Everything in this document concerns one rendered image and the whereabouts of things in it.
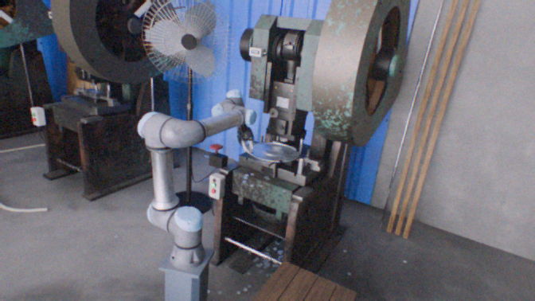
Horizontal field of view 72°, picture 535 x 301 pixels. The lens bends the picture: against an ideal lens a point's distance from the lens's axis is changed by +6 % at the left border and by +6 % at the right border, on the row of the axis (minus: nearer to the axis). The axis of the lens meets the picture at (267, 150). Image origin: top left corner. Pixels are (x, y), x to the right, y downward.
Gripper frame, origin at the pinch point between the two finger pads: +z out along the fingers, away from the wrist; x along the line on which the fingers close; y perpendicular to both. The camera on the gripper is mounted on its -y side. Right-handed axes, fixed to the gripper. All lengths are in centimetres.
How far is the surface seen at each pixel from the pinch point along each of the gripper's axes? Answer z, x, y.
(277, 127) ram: -7.8, 19.1, -1.2
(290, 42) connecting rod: -50, 36, -2
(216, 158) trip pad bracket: 4.1, -18.2, -13.8
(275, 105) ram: -18.3, 22.2, -6.2
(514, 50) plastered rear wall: 0, 186, -14
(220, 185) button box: 15.5, -20.9, -0.7
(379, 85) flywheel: -14, 80, 4
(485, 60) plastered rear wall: 4, 175, -24
